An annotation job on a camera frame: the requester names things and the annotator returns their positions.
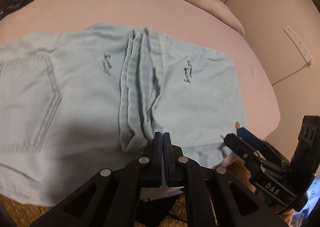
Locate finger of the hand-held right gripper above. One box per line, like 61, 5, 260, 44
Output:
236, 127, 289, 169
223, 134, 264, 170

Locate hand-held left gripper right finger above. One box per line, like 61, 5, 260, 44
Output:
164, 132, 288, 227

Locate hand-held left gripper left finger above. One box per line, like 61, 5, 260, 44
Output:
30, 132, 164, 227

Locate light blue strawberry pants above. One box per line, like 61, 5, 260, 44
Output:
0, 24, 249, 205

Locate white and blue printed cloth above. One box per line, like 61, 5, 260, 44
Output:
295, 174, 320, 227

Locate brown shaggy rug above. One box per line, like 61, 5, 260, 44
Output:
0, 157, 295, 227

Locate bed with pink sheet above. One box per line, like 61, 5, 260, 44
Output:
0, 0, 282, 168

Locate white wall power strip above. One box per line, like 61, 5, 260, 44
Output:
284, 25, 314, 68

